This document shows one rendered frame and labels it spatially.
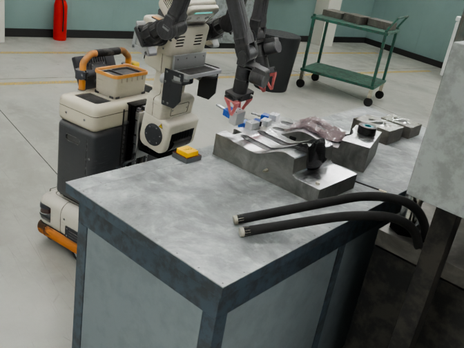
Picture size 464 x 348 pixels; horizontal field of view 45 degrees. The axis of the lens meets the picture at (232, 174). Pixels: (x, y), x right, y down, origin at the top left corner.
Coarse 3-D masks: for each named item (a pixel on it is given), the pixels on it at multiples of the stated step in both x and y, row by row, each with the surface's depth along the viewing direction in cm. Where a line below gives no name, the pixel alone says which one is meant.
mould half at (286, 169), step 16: (240, 128) 229; (224, 144) 218; (240, 144) 214; (272, 144) 220; (240, 160) 215; (256, 160) 209; (272, 160) 204; (288, 160) 200; (304, 160) 204; (272, 176) 206; (288, 176) 201; (304, 176) 202; (320, 176) 204; (336, 176) 207; (352, 176) 210; (304, 192) 198; (320, 192) 195; (336, 192) 204
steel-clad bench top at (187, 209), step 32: (160, 160) 210; (224, 160) 220; (384, 160) 248; (96, 192) 179; (128, 192) 183; (160, 192) 186; (192, 192) 190; (224, 192) 194; (256, 192) 198; (288, 192) 202; (352, 192) 211; (128, 224) 164; (160, 224) 167; (192, 224) 170; (224, 224) 173; (320, 224) 183; (192, 256) 154; (224, 256) 157; (256, 256) 159
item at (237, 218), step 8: (312, 200) 178; (320, 200) 178; (328, 200) 178; (336, 200) 178; (344, 200) 179; (272, 208) 176; (280, 208) 176; (288, 208) 176; (296, 208) 176; (304, 208) 177; (312, 208) 177; (320, 208) 178; (240, 216) 173; (248, 216) 173; (256, 216) 174; (264, 216) 174; (272, 216) 175
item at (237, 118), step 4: (216, 104) 227; (224, 108) 223; (232, 108) 224; (240, 108) 222; (224, 112) 223; (228, 112) 221; (236, 112) 219; (240, 112) 220; (244, 112) 221; (228, 116) 222; (232, 116) 220; (236, 116) 218; (240, 116) 220; (232, 120) 221; (236, 120) 219; (240, 120) 222; (232, 124) 221; (236, 124) 221
